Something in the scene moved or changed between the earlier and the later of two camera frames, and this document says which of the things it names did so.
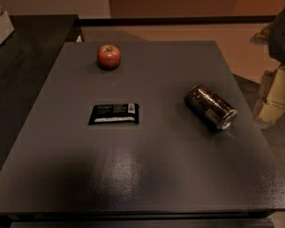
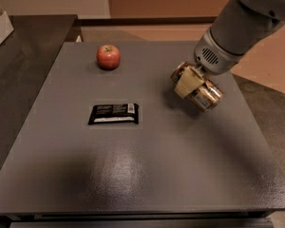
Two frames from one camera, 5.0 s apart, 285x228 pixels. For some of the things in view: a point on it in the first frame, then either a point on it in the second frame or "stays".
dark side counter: x=17 y=71 stays
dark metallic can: x=211 y=107 to x=205 y=99
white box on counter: x=0 y=29 stays
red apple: x=108 y=57 stays
